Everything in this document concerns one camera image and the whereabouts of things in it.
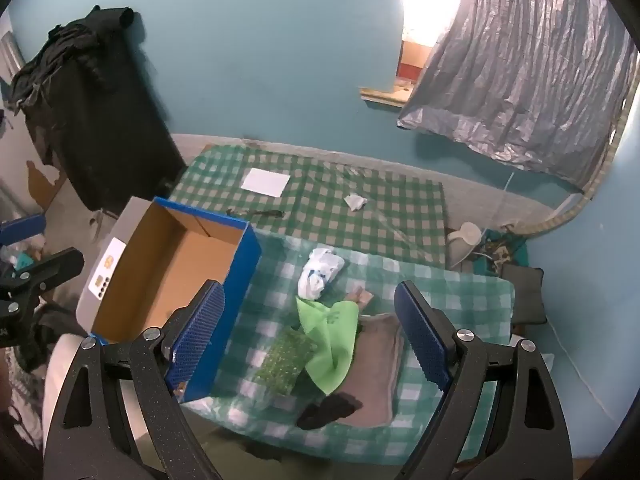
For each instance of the bright green cloth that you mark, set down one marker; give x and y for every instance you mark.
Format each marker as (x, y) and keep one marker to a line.
(330, 340)

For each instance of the white paper sheet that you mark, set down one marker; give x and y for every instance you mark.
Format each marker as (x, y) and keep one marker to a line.
(265, 182)

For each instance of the dark grey cushion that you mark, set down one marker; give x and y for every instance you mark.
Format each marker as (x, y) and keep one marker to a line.
(525, 292)

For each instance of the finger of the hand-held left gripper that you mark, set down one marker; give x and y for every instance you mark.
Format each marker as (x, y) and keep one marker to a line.
(22, 227)
(50, 266)

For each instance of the white plastic bag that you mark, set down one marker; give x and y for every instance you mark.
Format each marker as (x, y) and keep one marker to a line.
(320, 272)

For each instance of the black hanging garments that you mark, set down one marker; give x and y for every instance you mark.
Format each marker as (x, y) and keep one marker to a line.
(100, 110)

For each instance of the silver tarp curtain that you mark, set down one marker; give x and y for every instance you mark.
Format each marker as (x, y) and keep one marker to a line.
(525, 70)

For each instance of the blue cardboard box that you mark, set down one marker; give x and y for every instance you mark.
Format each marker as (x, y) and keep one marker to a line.
(165, 280)

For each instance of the black sock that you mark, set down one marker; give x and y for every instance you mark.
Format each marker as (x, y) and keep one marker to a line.
(330, 410)

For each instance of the pink folded cloth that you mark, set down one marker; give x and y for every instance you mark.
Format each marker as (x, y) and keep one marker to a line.
(361, 296)

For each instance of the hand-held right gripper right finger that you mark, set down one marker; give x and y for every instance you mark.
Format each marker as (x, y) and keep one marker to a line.
(420, 335)

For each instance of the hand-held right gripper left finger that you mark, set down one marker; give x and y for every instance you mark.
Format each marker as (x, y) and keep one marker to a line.
(197, 335)

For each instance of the teal white checked blanket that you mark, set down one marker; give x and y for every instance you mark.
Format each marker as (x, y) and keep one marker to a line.
(465, 290)

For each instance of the green patterned pouch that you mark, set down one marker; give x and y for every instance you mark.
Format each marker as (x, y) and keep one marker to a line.
(285, 360)

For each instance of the crumpled white tissue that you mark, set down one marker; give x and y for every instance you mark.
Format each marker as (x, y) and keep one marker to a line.
(355, 202)

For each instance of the wooden window ledge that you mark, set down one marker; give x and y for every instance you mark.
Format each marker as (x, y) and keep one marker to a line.
(382, 96)

